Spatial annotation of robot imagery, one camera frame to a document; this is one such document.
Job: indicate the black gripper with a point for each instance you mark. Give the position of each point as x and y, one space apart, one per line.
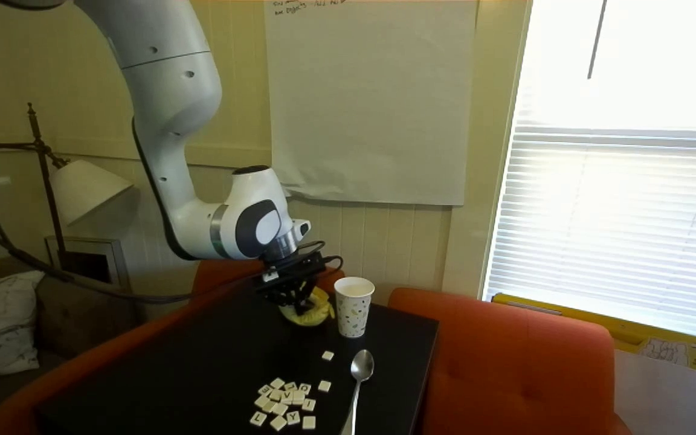
293 280

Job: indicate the yellow bag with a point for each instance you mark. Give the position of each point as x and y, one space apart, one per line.
320 310

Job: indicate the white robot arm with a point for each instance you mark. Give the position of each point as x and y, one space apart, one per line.
175 92

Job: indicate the white paper cup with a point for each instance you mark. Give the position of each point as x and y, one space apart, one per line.
353 301

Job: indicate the black square table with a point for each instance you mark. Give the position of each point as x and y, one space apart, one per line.
200 377

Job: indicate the metal spoon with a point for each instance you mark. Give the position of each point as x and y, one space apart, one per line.
361 369

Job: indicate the pile of white letter tiles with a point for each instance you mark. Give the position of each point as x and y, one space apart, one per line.
287 404

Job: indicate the orange sofa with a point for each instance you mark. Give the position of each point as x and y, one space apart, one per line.
496 368

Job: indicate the floor lamp with white shade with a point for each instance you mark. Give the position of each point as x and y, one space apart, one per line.
74 188

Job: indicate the window blinds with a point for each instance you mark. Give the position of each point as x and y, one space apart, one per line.
599 221

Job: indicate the white paper sheet on wall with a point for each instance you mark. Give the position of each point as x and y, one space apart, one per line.
371 98

